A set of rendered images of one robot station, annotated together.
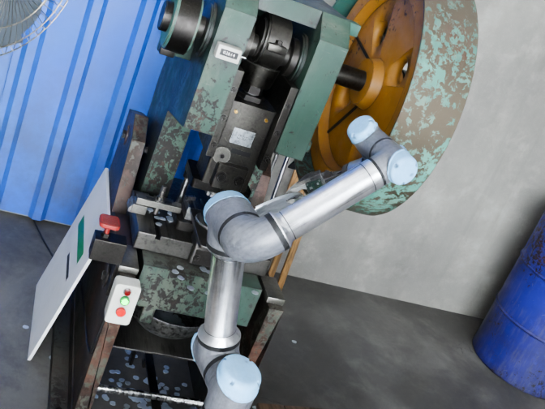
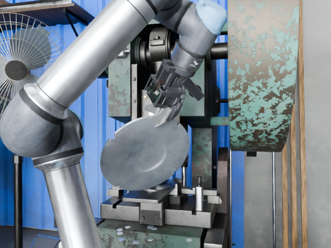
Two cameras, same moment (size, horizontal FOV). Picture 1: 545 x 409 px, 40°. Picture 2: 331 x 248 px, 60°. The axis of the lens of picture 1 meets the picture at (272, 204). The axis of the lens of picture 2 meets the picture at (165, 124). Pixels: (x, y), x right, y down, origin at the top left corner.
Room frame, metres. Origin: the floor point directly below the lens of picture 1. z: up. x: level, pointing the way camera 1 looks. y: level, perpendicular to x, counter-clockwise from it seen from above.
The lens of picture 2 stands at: (1.31, -0.55, 1.04)
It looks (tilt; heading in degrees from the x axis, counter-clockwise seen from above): 1 degrees down; 36
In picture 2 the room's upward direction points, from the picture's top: straight up
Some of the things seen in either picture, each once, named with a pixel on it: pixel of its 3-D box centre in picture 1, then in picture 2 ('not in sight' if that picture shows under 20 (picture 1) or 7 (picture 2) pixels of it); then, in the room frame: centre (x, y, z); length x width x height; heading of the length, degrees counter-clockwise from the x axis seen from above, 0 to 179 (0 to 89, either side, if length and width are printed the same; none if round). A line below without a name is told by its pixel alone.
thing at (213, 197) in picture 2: not in sight; (201, 188); (2.37, 0.04, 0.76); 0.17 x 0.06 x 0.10; 111
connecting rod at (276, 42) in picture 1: (260, 67); (162, 68); (2.31, 0.20, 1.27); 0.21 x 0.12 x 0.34; 21
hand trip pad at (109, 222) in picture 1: (106, 230); not in sight; (1.98, 0.42, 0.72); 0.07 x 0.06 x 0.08; 21
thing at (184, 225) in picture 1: (202, 220); (163, 194); (2.32, 0.20, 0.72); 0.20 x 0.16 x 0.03; 111
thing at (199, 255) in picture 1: (209, 247); (150, 206); (2.15, 0.13, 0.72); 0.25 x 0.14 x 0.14; 21
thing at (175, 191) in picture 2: (206, 212); (162, 186); (2.31, 0.19, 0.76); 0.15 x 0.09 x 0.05; 111
